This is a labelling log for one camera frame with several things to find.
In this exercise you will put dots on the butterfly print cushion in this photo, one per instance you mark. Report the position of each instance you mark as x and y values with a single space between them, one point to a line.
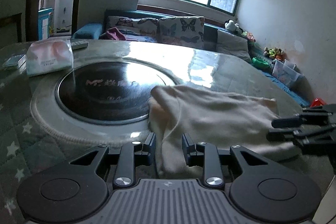
181 29
131 24

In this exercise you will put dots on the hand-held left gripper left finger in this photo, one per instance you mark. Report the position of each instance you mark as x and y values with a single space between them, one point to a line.
151 148

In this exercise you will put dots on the red toy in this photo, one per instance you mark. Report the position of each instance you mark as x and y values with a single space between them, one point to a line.
317 102

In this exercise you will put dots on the small clear plastic box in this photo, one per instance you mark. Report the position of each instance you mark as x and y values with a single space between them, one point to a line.
14 60

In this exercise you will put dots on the clear storage box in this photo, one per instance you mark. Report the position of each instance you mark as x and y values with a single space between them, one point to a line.
284 73

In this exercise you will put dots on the pink cloth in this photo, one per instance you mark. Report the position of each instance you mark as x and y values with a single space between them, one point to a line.
114 34

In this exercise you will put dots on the black round induction cooktop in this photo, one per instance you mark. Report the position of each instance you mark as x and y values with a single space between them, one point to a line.
105 92

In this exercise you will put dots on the green bowl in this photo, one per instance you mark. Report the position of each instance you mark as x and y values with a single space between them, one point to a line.
260 62

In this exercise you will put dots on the cream shirt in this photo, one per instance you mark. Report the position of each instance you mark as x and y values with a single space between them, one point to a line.
215 113

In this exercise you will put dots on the panda plush toy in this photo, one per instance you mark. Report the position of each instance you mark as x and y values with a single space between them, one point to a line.
232 26

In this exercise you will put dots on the pink flower toy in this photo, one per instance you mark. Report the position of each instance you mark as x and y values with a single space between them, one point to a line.
249 36

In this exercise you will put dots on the grey remote control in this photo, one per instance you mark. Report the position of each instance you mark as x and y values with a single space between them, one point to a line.
78 44

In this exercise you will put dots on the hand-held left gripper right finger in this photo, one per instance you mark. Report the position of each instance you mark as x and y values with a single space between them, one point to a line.
187 148

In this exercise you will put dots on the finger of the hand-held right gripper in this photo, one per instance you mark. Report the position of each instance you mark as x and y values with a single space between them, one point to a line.
286 134
294 120

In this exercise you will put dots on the small plush toys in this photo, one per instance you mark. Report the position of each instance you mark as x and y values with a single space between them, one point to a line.
274 52

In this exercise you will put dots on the white pink tissue pack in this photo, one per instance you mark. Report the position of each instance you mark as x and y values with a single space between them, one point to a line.
50 56

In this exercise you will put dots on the teal sofa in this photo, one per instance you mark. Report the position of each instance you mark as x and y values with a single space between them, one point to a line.
86 31

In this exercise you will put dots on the grey pillow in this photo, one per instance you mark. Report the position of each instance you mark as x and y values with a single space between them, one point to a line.
232 43

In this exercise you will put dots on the blue cabinet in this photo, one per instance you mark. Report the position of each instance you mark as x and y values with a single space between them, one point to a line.
44 23

